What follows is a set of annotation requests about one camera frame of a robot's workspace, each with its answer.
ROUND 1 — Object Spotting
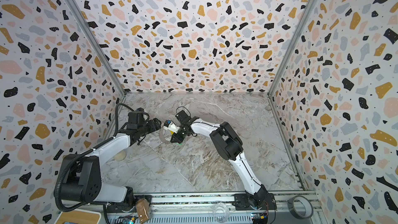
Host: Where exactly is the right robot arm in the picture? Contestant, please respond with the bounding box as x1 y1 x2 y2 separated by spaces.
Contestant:
163 117 276 211

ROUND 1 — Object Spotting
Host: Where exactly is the wooden board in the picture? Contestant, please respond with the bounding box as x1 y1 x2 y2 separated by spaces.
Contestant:
55 209 102 224

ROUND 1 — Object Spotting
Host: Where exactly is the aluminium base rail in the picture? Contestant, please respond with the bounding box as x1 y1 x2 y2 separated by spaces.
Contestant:
102 191 321 224

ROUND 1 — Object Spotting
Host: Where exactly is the grey tape roll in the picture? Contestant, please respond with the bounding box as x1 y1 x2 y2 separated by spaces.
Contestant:
287 196 314 219

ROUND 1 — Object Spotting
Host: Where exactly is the metal key gauge with yellow handle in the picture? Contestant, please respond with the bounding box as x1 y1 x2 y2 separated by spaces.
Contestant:
159 127 174 144

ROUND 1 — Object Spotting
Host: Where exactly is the clear glass jar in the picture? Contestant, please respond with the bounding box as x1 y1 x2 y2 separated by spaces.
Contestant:
212 202 230 223

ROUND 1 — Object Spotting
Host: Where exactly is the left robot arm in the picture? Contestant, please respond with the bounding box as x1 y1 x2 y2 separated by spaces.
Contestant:
53 108 162 212

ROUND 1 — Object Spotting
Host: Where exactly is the brown circuit box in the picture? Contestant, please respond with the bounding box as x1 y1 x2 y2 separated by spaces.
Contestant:
135 198 152 224

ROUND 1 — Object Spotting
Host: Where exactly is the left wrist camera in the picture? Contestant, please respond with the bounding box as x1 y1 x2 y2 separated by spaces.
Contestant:
134 108 148 115

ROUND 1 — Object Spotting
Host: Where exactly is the black round lens cap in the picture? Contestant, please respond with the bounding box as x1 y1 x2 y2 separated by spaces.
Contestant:
114 150 126 161

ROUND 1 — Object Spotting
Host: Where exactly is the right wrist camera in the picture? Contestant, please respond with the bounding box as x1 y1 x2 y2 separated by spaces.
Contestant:
163 120 180 134

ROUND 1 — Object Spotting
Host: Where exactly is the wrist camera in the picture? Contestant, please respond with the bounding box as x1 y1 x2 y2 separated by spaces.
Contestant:
134 108 148 115
163 120 180 134

